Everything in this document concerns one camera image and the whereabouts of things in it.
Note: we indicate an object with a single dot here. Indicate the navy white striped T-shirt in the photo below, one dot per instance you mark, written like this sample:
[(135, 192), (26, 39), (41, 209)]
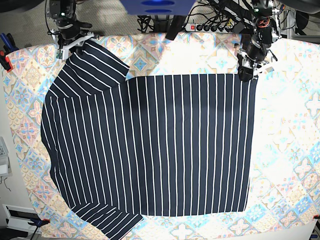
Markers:
[(165, 145)]

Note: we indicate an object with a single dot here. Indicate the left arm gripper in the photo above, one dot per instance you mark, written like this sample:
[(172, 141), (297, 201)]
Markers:
[(251, 61)]

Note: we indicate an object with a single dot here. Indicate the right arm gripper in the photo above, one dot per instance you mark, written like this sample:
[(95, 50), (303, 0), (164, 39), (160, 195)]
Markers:
[(70, 36)]

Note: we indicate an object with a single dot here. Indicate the white device left edge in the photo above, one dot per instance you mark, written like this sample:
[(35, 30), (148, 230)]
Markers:
[(5, 167)]

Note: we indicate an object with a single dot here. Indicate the patterned tile tablecloth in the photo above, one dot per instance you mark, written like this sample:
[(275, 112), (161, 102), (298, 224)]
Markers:
[(284, 192)]

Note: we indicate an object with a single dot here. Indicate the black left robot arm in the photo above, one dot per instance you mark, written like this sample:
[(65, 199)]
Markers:
[(266, 31)]

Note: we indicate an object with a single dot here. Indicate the blue box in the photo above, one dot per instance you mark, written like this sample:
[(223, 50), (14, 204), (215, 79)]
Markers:
[(158, 7)]

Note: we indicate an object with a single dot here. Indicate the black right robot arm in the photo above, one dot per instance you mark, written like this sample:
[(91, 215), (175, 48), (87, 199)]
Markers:
[(60, 10)]

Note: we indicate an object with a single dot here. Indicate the white floor tray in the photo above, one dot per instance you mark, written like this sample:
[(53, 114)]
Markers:
[(20, 217)]

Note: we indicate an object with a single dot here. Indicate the orange blue clamp lower left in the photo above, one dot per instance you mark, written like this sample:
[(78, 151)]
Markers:
[(38, 222)]

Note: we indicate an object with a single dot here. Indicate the white power strip red switch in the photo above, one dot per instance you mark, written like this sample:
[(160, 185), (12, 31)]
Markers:
[(207, 28)]

